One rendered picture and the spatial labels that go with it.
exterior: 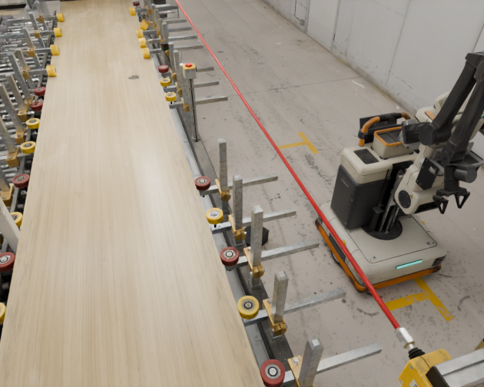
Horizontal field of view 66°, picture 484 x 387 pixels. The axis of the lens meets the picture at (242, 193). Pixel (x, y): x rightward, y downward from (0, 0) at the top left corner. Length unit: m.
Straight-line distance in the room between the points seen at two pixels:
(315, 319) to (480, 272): 1.25
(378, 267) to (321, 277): 0.42
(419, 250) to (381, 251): 0.24
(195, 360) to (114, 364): 0.26
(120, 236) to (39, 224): 0.39
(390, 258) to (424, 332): 0.48
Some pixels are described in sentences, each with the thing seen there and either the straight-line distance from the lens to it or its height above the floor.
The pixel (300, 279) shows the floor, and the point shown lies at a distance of 2.62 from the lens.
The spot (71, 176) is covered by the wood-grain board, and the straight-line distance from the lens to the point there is 2.12.
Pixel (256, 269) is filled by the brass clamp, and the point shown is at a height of 0.86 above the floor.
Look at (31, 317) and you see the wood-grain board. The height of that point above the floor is 0.90.
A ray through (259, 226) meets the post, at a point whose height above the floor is 1.10.
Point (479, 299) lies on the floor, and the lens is 2.94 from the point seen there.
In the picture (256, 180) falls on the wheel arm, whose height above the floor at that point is 0.85.
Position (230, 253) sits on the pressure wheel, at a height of 0.91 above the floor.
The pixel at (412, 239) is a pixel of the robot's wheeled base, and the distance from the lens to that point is 2.68.
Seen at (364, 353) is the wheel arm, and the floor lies 0.83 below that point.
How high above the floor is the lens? 2.11
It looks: 41 degrees down
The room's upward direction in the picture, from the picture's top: straight up
